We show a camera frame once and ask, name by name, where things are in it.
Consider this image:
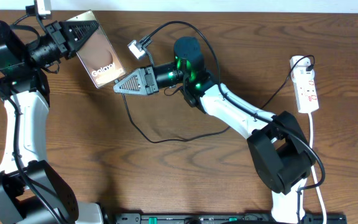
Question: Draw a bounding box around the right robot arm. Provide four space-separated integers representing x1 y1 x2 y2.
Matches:
113 37 316 223

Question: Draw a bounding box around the white power strip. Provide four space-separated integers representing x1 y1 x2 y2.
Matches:
290 55 319 114

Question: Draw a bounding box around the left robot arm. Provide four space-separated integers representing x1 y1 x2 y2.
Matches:
0 20 107 223

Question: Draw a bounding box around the Galaxy S25 Ultra smartphone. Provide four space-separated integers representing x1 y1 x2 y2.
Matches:
68 10 126 88

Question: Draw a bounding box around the black USB charging cable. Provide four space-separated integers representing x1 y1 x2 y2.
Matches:
113 55 316 144

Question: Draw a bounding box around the white power strip cord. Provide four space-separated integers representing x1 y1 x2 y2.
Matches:
308 113 328 224

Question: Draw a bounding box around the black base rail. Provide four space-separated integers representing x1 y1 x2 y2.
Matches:
114 213 347 224

